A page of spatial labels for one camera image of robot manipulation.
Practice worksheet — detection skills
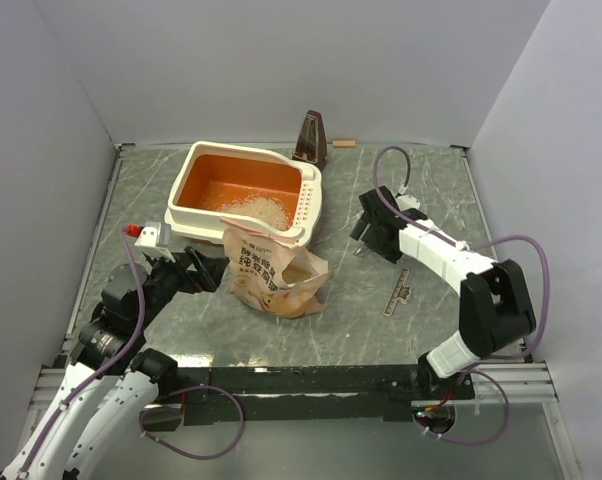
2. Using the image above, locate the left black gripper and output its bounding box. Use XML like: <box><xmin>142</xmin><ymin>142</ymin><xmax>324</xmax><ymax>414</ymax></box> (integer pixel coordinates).
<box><xmin>134</xmin><ymin>244</ymin><xmax>229</xmax><ymax>328</ymax></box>

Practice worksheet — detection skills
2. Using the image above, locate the peach cat litter bag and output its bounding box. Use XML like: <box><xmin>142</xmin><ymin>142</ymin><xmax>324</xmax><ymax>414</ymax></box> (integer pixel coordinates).
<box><xmin>221</xmin><ymin>217</ymin><xmax>330</xmax><ymax>319</ymax></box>

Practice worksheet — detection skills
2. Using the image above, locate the white orange litter box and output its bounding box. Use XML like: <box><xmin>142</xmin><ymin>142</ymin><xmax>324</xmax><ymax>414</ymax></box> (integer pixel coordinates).
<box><xmin>164</xmin><ymin>141</ymin><xmax>322</xmax><ymax>247</ymax></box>

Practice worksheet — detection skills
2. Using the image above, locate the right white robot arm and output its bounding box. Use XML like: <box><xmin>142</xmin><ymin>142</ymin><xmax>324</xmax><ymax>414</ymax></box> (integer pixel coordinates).
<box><xmin>350</xmin><ymin>186</ymin><xmax>537</xmax><ymax>399</ymax></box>

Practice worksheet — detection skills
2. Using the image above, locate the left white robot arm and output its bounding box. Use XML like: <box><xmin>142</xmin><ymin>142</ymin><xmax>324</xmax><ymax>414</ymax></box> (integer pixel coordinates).
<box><xmin>0</xmin><ymin>247</ymin><xmax>229</xmax><ymax>479</ymax></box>

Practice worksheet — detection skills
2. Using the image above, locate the clean litter pile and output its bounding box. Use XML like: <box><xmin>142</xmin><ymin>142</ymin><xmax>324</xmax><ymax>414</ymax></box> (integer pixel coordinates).
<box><xmin>220</xmin><ymin>196</ymin><xmax>289</xmax><ymax>230</ymax></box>

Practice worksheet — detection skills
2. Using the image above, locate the wooden ruler with crown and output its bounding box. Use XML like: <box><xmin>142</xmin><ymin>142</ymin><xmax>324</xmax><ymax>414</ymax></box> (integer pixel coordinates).
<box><xmin>383</xmin><ymin>268</ymin><xmax>412</xmax><ymax>317</ymax></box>

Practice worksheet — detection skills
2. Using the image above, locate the small wooden block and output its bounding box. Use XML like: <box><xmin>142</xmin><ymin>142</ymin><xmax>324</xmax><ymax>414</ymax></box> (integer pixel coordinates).
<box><xmin>332</xmin><ymin>140</ymin><xmax>357</xmax><ymax>149</ymax></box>

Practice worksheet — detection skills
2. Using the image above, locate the brown wooden metronome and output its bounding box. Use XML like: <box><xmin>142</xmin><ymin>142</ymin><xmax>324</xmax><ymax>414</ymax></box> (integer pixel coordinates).
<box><xmin>292</xmin><ymin>110</ymin><xmax>328</xmax><ymax>171</ymax></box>

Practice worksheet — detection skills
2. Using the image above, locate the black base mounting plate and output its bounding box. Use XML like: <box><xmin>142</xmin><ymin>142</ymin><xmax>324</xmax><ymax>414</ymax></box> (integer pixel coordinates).
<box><xmin>158</xmin><ymin>365</ymin><xmax>475</xmax><ymax>426</ymax></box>

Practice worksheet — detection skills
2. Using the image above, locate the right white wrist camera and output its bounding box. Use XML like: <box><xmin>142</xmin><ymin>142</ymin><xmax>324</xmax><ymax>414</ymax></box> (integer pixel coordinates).
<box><xmin>395</xmin><ymin>194</ymin><xmax>421</xmax><ymax>212</ymax></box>

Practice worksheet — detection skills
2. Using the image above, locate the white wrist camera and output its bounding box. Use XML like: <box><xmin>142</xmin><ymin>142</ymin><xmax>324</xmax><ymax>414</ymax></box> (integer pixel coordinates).
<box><xmin>395</xmin><ymin>194</ymin><xmax>421</xmax><ymax>212</ymax></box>
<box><xmin>134</xmin><ymin>222</ymin><xmax>176</xmax><ymax>263</ymax></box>

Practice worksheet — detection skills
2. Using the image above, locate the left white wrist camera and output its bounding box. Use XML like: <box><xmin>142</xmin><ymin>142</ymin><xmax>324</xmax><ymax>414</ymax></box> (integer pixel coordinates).
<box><xmin>134</xmin><ymin>222</ymin><xmax>176</xmax><ymax>263</ymax></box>

